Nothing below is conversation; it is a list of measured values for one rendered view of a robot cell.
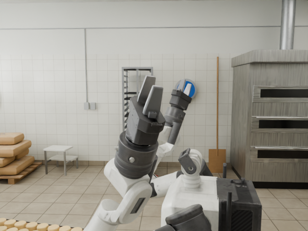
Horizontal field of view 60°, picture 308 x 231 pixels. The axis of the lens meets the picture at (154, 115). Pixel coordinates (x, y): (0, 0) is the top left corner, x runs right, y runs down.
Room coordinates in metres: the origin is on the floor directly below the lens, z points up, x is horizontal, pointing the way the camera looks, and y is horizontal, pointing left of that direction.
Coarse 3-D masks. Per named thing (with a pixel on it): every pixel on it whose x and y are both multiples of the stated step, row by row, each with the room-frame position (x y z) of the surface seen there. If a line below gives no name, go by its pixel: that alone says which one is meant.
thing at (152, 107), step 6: (150, 90) 0.51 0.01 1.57; (156, 90) 0.50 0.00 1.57; (162, 90) 0.50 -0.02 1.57; (150, 96) 0.50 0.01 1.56; (156, 96) 0.51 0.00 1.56; (150, 102) 0.51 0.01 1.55; (156, 102) 0.51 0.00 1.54; (144, 108) 0.51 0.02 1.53; (150, 108) 0.51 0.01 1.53; (156, 108) 0.52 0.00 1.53; (144, 114) 0.51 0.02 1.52; (150, 114) 0.51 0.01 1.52; (156, 114) 0.51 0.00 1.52
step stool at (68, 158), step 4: (44, 148) 4.47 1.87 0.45; (48, 148) 4.47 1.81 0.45; (52, 148) 4.47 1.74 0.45; (56, 148) 4.47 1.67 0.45; (60, 148) 4.47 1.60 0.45; (64, 148) 4.47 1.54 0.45; (68, 148) 4.50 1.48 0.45; (44, 152) 4.47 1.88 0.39; (64, 152) 4.40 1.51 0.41; (44, 156) 4.47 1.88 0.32; (56, 156) 4.76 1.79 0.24; (60, 156) 4.76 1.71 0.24; (64, 156) 4.40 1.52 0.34; (68, 156) 4.76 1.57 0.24; (72, 156) 4.76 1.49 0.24; (76, 156) 4.76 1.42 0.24; (48, 160) 4.55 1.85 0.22; (56, 160) 4.85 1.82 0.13; (60, 160) 4.59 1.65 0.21; (64, 160) 4.40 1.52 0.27; (68, 160) 4.56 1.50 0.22; (72, 160) 4.59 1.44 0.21; (76, 160) 4.78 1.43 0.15; (56, 164) 4.85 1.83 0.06; (64, 164) 4.40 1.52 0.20; (76, 164) 4.78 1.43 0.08; (64, 168) 4.40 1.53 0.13; (64, 172) 4.40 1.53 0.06
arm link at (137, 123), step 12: (132, 108) 0.55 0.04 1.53; (132, 120) 0.55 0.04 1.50; (144, 120) 0.50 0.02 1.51; (156, 120) 0.51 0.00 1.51; (132, 132) 0.54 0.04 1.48; (144, 132) 0.52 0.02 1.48; (156, 132) 0.50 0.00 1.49; (120, 144) 0.55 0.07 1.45; (132, 144) 0.54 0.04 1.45; (144, 144) 0.53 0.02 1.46; (156, 144) 0.57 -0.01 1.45; (120, 156) 0.55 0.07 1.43; (132, 156) 0.54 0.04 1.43; (144, 156) 0.54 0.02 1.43
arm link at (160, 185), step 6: (168, 174) 1.15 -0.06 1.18; (174, 174) 1.11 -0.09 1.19; (156, 180) 1.15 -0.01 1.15; (162, 180) 1.12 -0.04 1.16; (168, 180) 1.11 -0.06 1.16; (174, 180) 1.09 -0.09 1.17; (156, 186) 1.13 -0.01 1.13; (162, 186) 1.11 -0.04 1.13; (168, 186) 1.10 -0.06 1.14; (156, 192) 1.13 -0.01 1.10; (162, 192) 1.11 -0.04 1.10
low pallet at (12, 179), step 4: (32, 164) 4.69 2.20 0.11; (36, 164) 4.69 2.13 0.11; (40, 164) 4.73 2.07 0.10; (28, 168) 4.45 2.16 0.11; (32, 168) 4.45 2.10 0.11; (36, 168) 4.77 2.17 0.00; (20, 172) 4.24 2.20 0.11; (24, 172) 4.24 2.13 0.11; (28, 172) 4.27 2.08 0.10; (0, 176) 4.04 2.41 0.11; (4, 176) 4.04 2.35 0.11; (8, 176) 4.04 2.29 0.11; (12, 176) 4.04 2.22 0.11; (16, 176) 4.04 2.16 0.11; (20, 176) 4.04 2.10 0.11; (24, 176) 4.33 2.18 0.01; (8, 180) 4.01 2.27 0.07; (12, 180) 4.01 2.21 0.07; (16, 180) 4.08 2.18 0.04
